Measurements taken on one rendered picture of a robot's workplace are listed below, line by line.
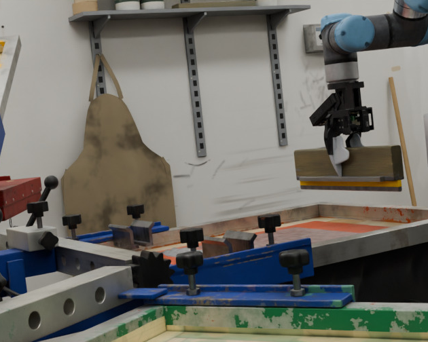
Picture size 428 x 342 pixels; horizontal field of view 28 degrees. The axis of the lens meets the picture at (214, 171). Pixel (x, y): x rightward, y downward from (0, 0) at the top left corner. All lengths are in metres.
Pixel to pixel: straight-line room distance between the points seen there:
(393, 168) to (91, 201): 2.12
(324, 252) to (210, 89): 2.60
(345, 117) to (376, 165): 0.13
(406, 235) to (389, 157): 0.21
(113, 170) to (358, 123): 2.04
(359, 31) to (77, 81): 2.18
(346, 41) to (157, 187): 2.22
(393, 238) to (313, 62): 2.85
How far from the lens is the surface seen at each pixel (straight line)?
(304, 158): 2.09
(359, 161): 1.93
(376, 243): 1.67
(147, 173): 3.89
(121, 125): 3.84
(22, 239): 1.59
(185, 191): 4.04
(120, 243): 1.93
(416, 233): 1.74
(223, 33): 4.20
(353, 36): 1.82
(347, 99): 1.94
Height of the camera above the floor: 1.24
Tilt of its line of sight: 3 degrees down
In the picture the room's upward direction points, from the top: 6 degrees counter-clockwise
